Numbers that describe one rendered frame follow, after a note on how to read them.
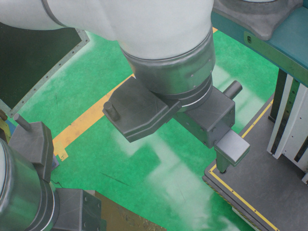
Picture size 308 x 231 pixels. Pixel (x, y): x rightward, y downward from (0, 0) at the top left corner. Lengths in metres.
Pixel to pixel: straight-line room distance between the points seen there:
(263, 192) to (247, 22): 0.96
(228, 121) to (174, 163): 1.42
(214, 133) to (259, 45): 0.26
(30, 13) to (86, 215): 0.21
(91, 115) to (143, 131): 1.82
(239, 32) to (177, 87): 0.31
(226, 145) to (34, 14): 0.26
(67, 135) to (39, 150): 1.84
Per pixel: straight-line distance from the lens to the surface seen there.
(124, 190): 1.76
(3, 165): 0.22
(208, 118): 0.30
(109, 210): 0.48
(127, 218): 0.57
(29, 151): 0.30
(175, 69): 0.24
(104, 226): 0.42
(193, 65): 0.24
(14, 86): 1.46
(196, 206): 1.63
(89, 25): 0.22
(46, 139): 0.30
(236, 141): 0.34
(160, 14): 0.19
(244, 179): 1.33
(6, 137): 1.43
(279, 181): 1.35
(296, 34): 0.53
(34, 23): 0.28
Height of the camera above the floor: 1.60
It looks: 56 degrees down
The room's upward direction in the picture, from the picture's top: 24 degrees counter-clockwise
